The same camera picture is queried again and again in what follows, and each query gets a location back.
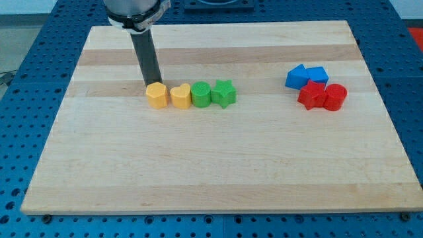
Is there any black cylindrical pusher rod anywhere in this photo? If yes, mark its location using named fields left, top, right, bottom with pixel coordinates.
left=131, top=30, right=163, bottom=86

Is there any yellow hexagon block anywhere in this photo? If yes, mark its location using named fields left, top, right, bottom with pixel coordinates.
left=145, top=82, right=168, bottom=109

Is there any yellow heart block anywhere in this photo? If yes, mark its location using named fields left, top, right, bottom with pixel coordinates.
left=170, top=83, right=192, bottom=109

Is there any green cylinder block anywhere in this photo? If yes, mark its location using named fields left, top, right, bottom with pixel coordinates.
left=191, top=81, right=211, bottom=108

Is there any green star block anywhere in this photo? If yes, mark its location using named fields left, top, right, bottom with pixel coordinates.
left=211, top=80, right=237, bottom=108

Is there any light wooden board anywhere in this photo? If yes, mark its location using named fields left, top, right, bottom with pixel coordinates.
left=21, top=20, right=422, bottom=215

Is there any blue triangle block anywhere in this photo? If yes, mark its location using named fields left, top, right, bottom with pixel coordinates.
left=285, top=64, right=309, bottom=90

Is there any red star block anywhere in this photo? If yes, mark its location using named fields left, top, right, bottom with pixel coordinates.
left=297, top=80, right=327, bottom=110

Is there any blue cube block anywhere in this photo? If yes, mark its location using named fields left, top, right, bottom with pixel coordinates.
left=306, top=66, right=329, bottom=84

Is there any red cylinder block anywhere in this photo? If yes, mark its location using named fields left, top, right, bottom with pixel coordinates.
left=323, top=84, right=348, bottom=111

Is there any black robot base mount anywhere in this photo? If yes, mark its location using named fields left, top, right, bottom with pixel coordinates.
left=182, top=0, right=256, bottom=12

